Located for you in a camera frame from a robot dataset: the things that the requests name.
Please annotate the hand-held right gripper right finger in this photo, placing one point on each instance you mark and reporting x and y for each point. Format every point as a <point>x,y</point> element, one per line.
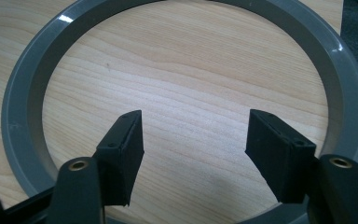
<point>279,158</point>

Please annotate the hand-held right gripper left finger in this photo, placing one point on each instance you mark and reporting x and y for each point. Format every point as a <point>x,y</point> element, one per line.
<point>121,161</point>

